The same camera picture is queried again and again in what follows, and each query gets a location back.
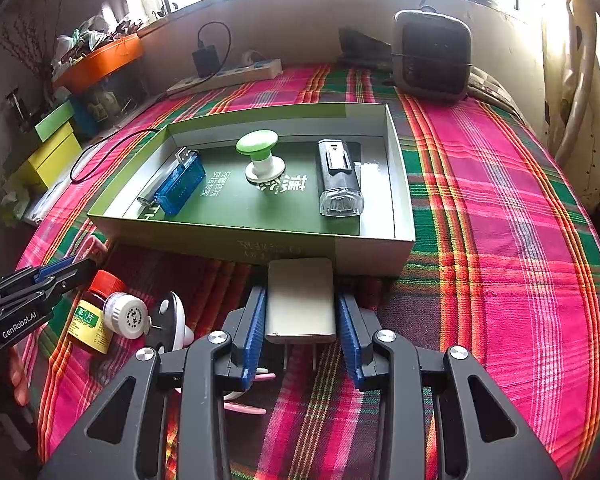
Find teal storage bin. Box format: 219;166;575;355
72;77;146;136

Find green plastic bag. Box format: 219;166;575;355
0;187;31;226

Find grey space heater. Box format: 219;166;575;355
391;9;473;103

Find large green cardboard box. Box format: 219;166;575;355
86;101;417;278

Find black charger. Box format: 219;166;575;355
192;45;221;78

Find cream floral curtain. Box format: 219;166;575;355
540;0;600;211

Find person's left hand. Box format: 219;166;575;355
0;350;31;408

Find brown medicine bottle red cap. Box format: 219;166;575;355
66;270;128;356

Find white papers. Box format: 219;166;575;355
22;180;71;226

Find green white knob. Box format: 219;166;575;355
235;130;287;186

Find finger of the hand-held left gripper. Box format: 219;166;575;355
0;255;81;306
0;258;98;323

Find yellow storage box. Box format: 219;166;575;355
27;125;83;191

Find dried twig bouquet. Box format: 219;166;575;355
0;0;56;111

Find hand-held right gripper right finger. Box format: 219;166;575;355
335;292;563;480

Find striped cushion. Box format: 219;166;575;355
467;67;523;116

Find pile of small clutter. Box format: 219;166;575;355
55;15;141;61

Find black light clear lens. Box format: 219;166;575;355
315;138;365;218

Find black white round remote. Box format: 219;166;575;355
145;292;196;353

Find light green box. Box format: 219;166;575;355
34;101;76;143

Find blue USB tester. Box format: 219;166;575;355
137;146;204;218

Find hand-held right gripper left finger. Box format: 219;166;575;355
37;285;268;480

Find white power strip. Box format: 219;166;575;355
166;58;283;96

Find orange tray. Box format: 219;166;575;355
52;35;145;93

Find white round container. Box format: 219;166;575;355
101;292;149;339

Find black charger cable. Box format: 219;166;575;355
197;21;232;81

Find white power adapter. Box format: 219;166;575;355
265;257;338;376

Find white bent pipe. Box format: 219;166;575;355
555;10;600;161

